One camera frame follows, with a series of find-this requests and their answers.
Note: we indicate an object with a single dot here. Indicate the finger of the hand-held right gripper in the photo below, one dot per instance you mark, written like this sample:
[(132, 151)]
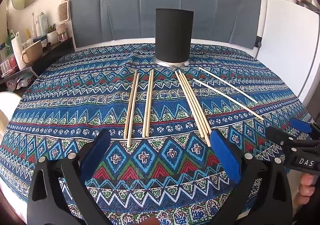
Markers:
[(300, 125), (277, 136)]

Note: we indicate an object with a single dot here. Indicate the blue patterned tablecloth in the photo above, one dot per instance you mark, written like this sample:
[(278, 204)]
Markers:
[(162, 165)]

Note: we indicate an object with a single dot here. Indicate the dark side counter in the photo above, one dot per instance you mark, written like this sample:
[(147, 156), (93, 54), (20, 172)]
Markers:
[(53, 54)]

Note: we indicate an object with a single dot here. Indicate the beige mug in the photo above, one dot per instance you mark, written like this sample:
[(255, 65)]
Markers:
[(32, 51)]

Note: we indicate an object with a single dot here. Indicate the black cylindrical utensil holder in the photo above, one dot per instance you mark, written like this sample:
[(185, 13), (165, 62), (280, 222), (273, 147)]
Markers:
[(173, 35)]

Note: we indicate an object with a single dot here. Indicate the person's right hand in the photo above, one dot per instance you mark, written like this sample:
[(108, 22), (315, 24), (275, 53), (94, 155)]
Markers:
[(306, 187)]

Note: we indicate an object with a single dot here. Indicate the clear pink box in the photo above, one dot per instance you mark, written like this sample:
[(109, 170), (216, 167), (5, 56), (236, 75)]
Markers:
[(8, 65)]

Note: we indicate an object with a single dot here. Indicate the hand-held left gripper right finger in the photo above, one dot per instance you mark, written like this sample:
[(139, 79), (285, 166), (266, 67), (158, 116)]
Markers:
[(225, 156)]

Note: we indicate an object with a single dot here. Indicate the wooden paddle hairbrush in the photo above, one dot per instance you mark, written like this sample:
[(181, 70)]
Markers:
[(63, 11)]

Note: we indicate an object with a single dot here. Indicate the grey fabric panel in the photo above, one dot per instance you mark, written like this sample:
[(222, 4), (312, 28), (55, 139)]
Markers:
[(120, 3)]

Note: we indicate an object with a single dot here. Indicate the white bottle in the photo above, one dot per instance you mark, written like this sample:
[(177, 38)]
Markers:
[(41, 25)]

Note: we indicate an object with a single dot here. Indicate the pale thin chopstick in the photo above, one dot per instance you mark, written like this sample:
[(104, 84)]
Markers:
[(228, 99), (228, 84)]

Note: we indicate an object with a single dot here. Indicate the white paper box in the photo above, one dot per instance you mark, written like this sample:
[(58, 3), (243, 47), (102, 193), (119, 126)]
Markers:
[(18, 51)]

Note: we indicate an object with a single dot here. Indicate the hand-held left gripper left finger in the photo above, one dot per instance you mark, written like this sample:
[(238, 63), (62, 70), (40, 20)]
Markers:
[(96, 151)]

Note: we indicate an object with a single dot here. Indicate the wall socket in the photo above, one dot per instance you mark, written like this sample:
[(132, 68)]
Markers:
[(259, 41)]

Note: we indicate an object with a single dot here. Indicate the small potted plant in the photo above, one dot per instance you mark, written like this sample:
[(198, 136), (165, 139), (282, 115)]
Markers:
[(52, 35)]

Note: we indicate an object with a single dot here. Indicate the pink glass jar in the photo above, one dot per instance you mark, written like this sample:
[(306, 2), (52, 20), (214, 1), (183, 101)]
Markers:
[(61, 33)]

